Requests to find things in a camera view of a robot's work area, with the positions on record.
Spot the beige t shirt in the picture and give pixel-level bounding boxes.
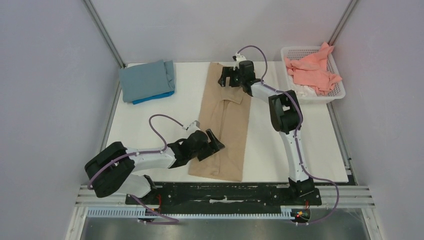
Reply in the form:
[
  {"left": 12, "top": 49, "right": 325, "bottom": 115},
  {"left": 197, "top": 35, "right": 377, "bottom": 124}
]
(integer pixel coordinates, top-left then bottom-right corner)
[{"left": 188, "top": 62, "right": 251, "bottom": 182}]

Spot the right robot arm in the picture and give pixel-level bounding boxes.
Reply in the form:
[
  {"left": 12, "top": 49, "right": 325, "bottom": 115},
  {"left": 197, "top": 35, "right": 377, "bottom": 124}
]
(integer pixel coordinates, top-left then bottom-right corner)
[{"left": 218, "top": 60, "right": 315, "bottom": 204}]

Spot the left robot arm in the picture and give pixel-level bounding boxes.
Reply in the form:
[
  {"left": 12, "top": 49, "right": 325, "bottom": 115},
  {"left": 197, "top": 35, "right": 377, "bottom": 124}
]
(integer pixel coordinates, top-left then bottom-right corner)
[{"left": 84, "top": 129, "right": 226, "bottom": 204}]

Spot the white plastic laundry basket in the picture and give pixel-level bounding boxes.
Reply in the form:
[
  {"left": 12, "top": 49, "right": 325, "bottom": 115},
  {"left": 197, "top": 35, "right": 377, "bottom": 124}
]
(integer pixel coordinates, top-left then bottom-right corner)
[{"left": 281, "top": 46, "right": 346, "bottom": 104}]

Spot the bright blue folded t shirt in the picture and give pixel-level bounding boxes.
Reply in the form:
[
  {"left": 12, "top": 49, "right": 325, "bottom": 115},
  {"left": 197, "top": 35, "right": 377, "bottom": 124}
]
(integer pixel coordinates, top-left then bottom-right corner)
[{"left": 132, "top": 90, "right": 175, "bottom": 105}]

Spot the white t shirt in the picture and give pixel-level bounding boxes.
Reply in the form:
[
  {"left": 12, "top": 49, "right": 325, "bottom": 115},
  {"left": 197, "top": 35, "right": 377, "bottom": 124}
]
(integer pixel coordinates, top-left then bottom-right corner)
[{"left": 291, "top": 84, "right": 318, "bottom": 98}]

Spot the pink t shirt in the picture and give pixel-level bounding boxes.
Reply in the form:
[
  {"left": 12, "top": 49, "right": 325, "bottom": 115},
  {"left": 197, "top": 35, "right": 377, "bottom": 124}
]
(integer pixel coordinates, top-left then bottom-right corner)
[{"left": 284, "top": 42, "right": 342, "bottom": 96}]

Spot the grey-blue folded t shirt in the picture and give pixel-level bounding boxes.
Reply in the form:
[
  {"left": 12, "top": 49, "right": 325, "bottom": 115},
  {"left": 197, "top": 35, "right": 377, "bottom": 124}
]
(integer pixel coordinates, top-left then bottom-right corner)
[{"left": 118, "top": 60, "right": 176, "bottom": 103}]

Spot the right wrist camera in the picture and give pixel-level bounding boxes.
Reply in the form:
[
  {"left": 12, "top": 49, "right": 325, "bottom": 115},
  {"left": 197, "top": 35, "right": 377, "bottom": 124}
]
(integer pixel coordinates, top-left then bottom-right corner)
[{"left": 232, "top": 52, "right": 247, "bottom": 66}]

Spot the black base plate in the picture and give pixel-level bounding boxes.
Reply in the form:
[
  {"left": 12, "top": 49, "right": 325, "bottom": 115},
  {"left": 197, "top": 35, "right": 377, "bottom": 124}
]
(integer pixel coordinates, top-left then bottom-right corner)
[{"left": 140, "top": 182, "right": 322, "bottom": 214}]

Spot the white cable duct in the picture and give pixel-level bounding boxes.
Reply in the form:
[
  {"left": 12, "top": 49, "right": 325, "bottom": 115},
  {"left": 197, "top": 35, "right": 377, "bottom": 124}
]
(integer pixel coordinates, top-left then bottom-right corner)
[{"left": 87, "top": 207, "right": 303, "bottom": 221}]

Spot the aluminium frame rail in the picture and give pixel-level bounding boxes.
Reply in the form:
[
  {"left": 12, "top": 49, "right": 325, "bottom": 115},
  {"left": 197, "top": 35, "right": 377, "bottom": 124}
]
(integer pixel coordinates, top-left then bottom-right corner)
[{"left": 82, "top": 0, "right": 126, "bottom": 69}]

